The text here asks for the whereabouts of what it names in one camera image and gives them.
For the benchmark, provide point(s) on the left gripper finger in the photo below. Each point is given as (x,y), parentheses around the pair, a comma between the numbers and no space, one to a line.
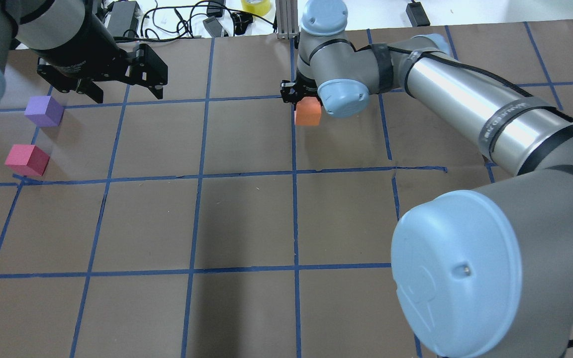
(148,70)
(88,88)

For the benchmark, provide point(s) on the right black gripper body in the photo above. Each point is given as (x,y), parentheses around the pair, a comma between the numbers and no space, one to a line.
(290,92)

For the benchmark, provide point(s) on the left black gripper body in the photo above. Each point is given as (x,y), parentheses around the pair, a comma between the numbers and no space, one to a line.
(78,45)

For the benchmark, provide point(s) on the orange foam block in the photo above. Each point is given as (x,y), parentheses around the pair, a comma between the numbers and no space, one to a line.
(307,112)

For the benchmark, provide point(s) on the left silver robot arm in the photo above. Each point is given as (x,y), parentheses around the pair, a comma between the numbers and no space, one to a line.
(44,24)

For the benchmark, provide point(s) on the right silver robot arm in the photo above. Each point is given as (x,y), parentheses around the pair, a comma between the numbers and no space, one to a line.
(481,273)

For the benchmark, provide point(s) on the purple foam block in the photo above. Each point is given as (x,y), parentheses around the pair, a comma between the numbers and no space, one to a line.
(44,111)

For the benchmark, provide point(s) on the black power brick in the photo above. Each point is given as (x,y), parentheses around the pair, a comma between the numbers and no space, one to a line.
(123,17)

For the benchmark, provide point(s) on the yellow tape roll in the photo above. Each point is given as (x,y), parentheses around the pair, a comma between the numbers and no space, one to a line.
(258,7)

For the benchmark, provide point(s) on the red foam block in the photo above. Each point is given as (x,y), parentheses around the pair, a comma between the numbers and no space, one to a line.
(27,160)

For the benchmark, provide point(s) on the black power adapter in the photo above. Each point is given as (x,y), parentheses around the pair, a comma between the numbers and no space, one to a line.
(416,14)

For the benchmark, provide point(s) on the aluminium frame post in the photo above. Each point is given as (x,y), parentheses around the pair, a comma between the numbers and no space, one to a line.
(286,17)

